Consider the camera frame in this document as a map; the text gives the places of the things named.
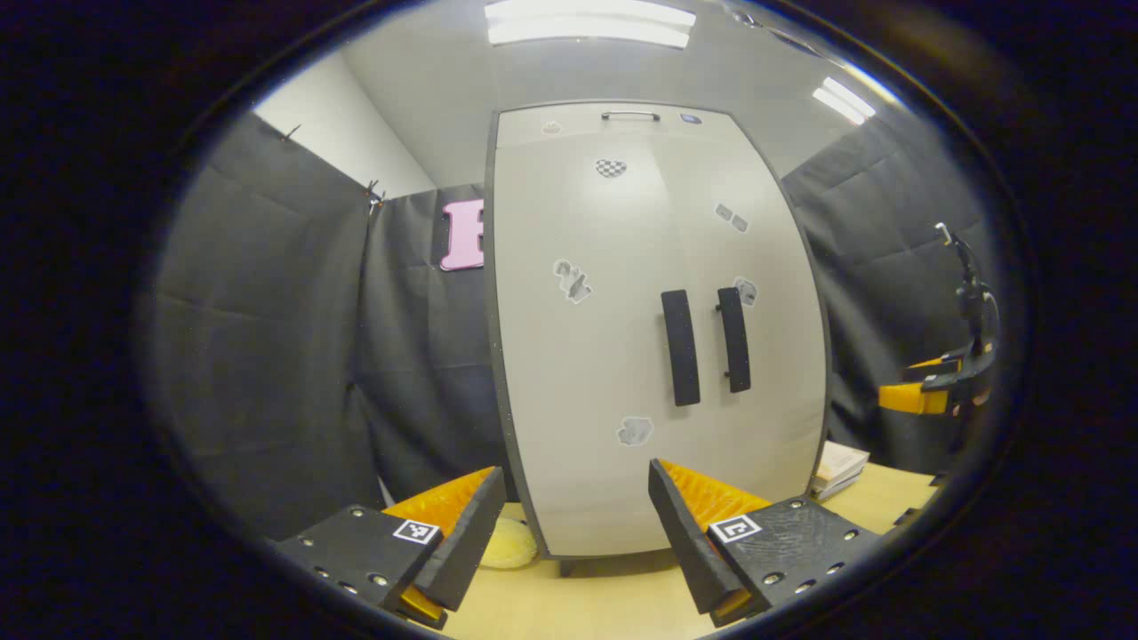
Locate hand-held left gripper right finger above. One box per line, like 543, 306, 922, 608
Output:
648, 458, 883, 628

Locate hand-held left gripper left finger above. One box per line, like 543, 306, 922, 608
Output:
271, 465, 508, 630

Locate white cabinet door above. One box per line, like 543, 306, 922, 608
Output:
653, 133, 832, 525
492, 133, 712, 559

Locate white and grey cabinet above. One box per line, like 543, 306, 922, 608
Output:
485, 100, 834, 579

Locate white cabinet drawer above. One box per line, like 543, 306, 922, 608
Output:
494, 104, 741, 152

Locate pale yellow round sponge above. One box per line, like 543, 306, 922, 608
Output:
480, 517, 540, 570

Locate white booklet stack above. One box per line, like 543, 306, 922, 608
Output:
811, 442, 872, 503

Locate long ceiling light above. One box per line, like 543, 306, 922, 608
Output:
811, 76, 877, 125
485, 0, 697, 50

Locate black door handle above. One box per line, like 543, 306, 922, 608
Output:
661, 289, 701, 408
716, 286, 752, 394

